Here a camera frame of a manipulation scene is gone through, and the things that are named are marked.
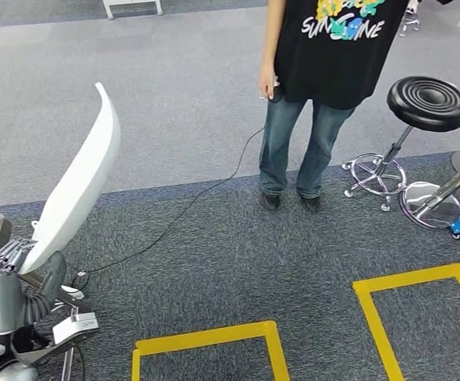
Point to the person's right hand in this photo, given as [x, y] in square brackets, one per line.
[267, 81]

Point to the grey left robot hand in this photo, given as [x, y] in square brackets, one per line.
[0, 300]

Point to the small handheld controller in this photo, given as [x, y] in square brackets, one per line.
[277, 95]

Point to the white curved plastic part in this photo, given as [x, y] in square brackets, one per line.
[79, 184]

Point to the person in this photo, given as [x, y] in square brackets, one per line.
[333, 63]

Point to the chrome chair base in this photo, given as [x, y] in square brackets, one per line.
[409, 18]

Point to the black stool with chrome base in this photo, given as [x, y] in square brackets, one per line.
[428, 102]

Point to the chrome belt stanchion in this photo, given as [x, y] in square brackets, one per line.
[432, 210]

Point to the yellow floor tape square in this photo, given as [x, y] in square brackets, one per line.
[372, 326]

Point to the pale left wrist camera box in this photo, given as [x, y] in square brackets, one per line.
[73, 327]

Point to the chrome stand frame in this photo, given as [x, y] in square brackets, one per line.
[68, 363]

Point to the white bench frame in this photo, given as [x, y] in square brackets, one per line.
[108, 10]

